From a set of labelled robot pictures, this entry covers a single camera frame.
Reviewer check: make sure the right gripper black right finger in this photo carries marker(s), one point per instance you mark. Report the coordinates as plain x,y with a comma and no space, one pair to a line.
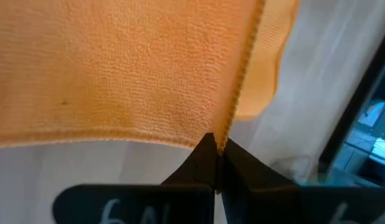
273,202

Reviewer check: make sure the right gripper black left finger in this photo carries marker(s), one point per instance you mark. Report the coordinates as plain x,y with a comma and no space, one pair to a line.
142,202

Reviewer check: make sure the orange microfiber towel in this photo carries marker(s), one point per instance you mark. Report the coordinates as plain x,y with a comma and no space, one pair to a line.
117,68

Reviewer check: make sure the black aluminium table frame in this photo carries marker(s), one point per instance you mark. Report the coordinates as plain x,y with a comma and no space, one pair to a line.
350,109

